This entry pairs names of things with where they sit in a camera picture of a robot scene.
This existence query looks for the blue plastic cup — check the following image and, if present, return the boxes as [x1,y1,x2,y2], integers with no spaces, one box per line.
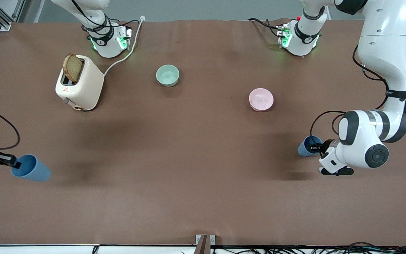
[11,154,51,182]
[297,135,324,157]

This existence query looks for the pink bowl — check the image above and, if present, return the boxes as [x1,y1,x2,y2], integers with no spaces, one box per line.
[248,88,274,112]

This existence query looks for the cream white toaster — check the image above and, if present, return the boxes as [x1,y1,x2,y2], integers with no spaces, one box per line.
[55,55,105,111]

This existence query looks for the brown bread slice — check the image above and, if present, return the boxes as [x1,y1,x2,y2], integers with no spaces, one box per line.
[62,53,84,84]

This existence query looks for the brown table mat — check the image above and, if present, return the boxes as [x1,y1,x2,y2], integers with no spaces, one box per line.
[0,18,406,246]

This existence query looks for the mint green bowl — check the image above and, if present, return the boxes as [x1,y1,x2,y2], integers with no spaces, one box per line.
[155,64,180,87]

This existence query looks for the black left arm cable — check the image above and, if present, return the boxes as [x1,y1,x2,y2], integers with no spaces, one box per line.
[310,46,390,152]

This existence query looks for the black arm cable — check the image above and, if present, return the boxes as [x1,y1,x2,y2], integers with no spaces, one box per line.
[0,0,139,151]
[310,46,390,152]

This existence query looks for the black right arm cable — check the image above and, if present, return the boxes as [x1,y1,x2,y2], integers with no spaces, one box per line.
[0,0,139,151]

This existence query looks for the aluminium frame post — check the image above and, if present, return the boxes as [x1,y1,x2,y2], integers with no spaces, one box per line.
[0,0,25,31]

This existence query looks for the black base power cable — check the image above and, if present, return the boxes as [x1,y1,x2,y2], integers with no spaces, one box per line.
[247,18,282,38]

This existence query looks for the metal bracket with post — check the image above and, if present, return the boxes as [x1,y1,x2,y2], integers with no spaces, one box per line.
[196,234,216,254]

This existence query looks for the white toaster power cord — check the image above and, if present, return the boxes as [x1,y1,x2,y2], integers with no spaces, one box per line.
[103,16,146,77]

